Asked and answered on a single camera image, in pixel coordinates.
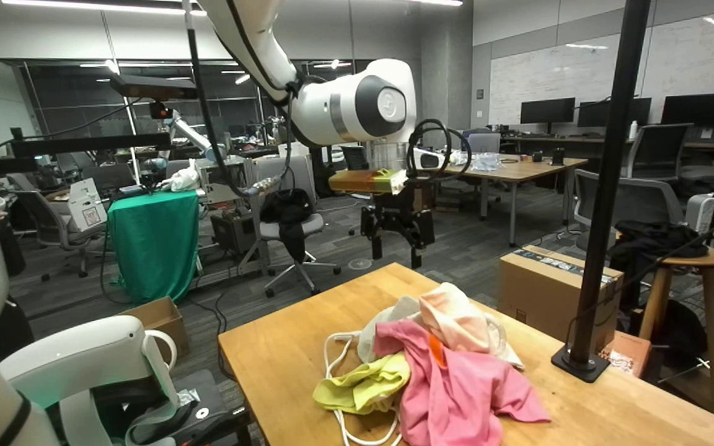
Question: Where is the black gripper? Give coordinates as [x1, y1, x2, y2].
[360, 190, 438, 273]

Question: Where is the peach shirt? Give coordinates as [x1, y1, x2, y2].
[408, 281, 525, 372]

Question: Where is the yellow-green cloth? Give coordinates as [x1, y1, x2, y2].
[312, 353, 413, 416]

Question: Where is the pink shirt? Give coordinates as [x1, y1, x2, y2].
[371, 319, 552, 446]

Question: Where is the office chair with white seat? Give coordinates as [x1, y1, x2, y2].
[255, 209, 344, 300]

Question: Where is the black bag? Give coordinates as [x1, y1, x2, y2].
[257, 187, 318, 242]

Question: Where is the cardboard box with printed tape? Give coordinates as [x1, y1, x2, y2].
[496, 242, 626, 354]

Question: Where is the light wooden desk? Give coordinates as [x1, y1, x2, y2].
[433, 153, 590, 247]

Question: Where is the black computer monitor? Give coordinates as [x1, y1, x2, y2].
[660, 90, 714, 128]
[577, 96, 655, 128]
[517, 96, 577, 128]

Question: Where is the black vertical pole with base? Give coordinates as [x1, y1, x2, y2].
[547, 0, 655, 385]

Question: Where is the green drape cloth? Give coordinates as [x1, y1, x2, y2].
[107, 190, 202, 308]

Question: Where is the small open cardboard box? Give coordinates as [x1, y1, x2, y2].
[122, 296, 190, 361]

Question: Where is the grey office chair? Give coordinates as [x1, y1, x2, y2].
[572, 165, 683, 250]
[621, 121, 695, 183]

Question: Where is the small orange labelled box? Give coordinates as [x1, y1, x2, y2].
[599, 330, 655, 381]

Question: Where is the black garment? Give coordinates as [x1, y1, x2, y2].
[605, 217, 711, 288]

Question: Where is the wooden stool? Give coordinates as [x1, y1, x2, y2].
[636, 247, 714, 416]

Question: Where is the white paper sign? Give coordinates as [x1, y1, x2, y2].
[64, 175, 112, 235]

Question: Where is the white rope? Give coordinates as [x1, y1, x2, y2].
[319, 330, 405, 446]

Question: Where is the wall whiteboard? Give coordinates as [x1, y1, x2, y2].
[486, 7, 714, 132]

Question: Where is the black stereo camera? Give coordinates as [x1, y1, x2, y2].
[110, 74, 202, 105]

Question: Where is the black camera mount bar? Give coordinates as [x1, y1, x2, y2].
[0, 126, 174, 179]

